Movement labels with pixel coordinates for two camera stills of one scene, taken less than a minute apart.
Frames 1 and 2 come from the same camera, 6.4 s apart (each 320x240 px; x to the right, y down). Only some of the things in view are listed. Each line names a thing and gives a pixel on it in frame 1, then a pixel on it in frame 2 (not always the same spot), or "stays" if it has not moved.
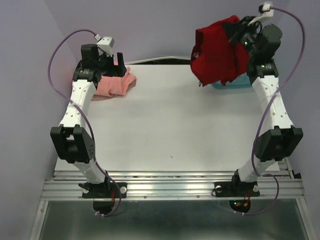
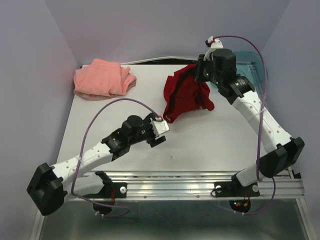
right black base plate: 232,189 stays
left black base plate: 105,190 stays
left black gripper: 114,71 → 151,141
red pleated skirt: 214,58 → 182,93
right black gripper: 234,30 → 200,63
